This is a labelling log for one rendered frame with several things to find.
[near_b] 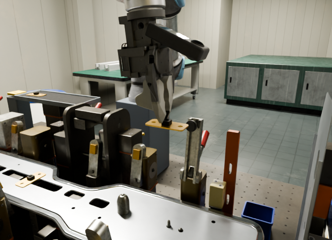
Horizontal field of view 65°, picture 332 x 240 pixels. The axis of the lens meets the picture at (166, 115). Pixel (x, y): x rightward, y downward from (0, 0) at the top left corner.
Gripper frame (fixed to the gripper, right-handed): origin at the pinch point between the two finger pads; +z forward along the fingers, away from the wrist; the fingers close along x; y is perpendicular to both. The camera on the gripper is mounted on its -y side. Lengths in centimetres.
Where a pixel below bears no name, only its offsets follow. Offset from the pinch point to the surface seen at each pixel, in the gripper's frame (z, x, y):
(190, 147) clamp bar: 13.2, -15.0, 1.3
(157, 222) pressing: 26.5, 0.1, 5.0
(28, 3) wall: -83, -212, 297
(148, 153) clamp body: 18.3, -18.7, 17.1
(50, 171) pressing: 22, -6, 47
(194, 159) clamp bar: 16.3, -14.5, 0.3
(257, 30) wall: -26, -720, 76
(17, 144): 17, -12, 70
